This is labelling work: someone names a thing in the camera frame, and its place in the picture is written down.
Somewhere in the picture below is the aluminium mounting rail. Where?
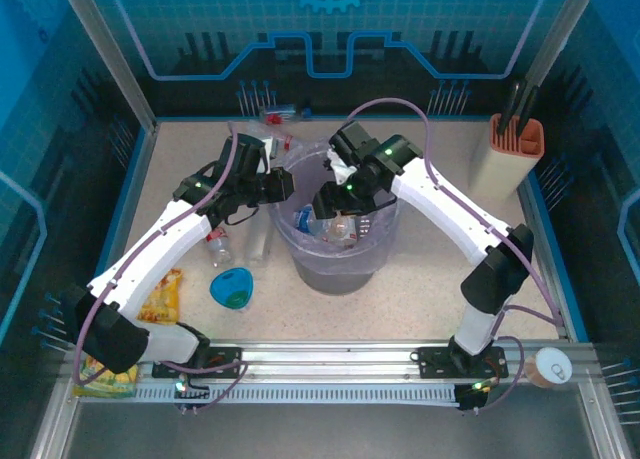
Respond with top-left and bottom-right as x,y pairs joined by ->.
64,339 -> 599,386

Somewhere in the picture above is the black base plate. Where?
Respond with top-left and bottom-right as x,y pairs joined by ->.
152,346 -> 244,380
417,346 -> 509,380

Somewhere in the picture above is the black right connector box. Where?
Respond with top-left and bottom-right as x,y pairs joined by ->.
457,380 -> 490,414

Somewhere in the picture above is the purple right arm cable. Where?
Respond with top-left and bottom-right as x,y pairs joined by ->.
346,97 -> 566,340

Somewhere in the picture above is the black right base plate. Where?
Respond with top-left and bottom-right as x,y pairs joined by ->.
417,346 -> 509,380

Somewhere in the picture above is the blue label water bottle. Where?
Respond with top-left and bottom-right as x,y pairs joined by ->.
293,204 -> 324,236

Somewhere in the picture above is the clear rectangular bottle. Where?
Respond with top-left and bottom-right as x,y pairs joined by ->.
244,218 -> 274,268

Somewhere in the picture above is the clear plastic trash bin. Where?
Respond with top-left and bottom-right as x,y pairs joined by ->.
267,138 -> 402,280

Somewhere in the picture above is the small bottle red label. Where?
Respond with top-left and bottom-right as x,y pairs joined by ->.
206,231 -> 235,268

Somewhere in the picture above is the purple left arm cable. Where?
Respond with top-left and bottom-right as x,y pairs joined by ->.
72,133 -> 241,386

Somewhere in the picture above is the yellow snack bag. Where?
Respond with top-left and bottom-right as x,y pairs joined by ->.
137,267 -> 184,326

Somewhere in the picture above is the paper coffee cup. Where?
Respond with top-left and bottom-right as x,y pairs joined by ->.
523,347 -> 574,390

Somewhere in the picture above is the white slotted cable duct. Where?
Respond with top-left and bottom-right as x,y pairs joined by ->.
134,383 -> 462,405

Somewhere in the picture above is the blue plastic bowl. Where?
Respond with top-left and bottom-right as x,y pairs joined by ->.
209,267 -> 255,311

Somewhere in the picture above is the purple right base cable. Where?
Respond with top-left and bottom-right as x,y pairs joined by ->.
477,332 -> 526,413

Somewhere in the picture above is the aluminium frame post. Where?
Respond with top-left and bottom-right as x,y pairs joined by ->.
55,0 -> 160,133
524,0 -> 604,88

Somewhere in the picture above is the beige orange knife block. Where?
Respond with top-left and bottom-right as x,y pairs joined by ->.
469,112 -> 546,203

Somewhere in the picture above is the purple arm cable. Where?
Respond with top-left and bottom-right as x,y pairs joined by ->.
72,133 -> 241,386
346,97 -> 566,340

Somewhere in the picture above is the crushed clear bottle red cap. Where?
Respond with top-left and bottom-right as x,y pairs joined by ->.
227,119 -> 295,153

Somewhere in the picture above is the black left connector box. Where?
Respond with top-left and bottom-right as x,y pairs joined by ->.
173,376 -> 211,415

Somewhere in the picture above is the green yellow candy bag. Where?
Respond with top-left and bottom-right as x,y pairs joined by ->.
73,356 -> 140,399

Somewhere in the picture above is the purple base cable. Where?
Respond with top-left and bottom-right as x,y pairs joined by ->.
162,358 -> 250,413
477,332 -> 526,413

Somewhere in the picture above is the grey waste bin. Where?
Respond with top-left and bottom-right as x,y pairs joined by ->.
289,248 -> 386,297

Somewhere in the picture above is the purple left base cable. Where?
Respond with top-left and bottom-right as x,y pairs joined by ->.
162,358 -> 250,413

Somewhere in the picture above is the black connector box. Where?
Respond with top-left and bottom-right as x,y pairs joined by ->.
173,376 -> 211,415
457,380 -> 490,414

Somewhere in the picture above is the black handled knife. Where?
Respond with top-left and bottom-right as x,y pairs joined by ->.
517,84 -> 542,135
498,78 -> 529,129

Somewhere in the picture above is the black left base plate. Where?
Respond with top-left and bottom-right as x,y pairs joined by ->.
152,346 -> 244,380

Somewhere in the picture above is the clear brownish bottle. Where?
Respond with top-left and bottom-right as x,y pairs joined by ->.
322,213 -> 359,250

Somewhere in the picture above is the red blue label bottle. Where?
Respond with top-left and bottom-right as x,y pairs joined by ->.
262,103 -> 312,126

